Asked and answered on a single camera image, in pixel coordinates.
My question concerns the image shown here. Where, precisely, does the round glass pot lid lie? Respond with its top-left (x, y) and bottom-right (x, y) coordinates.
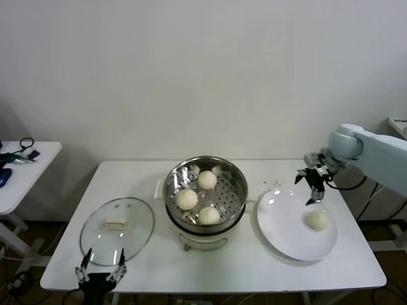
top-left (79, 196), bottom-right (156, 267)

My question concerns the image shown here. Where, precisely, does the white round plate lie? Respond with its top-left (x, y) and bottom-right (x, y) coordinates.
top-left (256, 187), bottom-right (338, 262)

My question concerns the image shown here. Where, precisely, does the blue object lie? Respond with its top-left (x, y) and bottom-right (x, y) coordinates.
top-left (0, 167), bottom-right (13, 187)

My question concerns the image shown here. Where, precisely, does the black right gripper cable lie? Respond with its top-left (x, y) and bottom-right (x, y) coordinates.
top-left (324, 176), bottom-right (368, 191)

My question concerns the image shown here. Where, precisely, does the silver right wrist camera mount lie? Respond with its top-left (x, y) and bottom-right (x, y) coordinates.
top-left (303, 151), bottom-right (338, 174)

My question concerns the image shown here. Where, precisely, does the white shelf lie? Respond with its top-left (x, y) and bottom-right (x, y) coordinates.
top-left (387, 116), bottom-right (407, 139)

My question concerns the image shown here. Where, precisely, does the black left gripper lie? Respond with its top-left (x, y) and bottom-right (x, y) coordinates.
top-left (74, 247), bottom-right (128, 305)

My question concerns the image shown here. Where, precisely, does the white side table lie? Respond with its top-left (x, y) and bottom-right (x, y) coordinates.
top-left (0, 141), bottom-right (63, 264)

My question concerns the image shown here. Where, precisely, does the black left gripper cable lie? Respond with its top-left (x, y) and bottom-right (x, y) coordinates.
top-left (62, 287), bottom-right (84, 305)

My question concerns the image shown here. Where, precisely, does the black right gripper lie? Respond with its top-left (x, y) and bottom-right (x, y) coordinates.
top-left (294, 167), bottom-right (327, 207)

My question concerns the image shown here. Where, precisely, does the white steamed baozi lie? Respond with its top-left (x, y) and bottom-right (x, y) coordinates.
top-left (305, 210), bottom-right (329, 232)
top-left (197, 170), bottom-right (219, 191)
top-left (197, 206), bottom-right (221, 226)
top-left (176, 189), bottom-right (199, 211)

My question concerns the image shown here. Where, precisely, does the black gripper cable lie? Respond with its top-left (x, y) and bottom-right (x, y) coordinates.
top-left (324, 176), bottom-right (368, 191)
top-left (62, 287), bottom-right (84, 305)

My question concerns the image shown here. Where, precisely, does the stainless steel steamer basket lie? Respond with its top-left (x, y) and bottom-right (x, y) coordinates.
top-left (154, 155), bottom-right (258, 227)

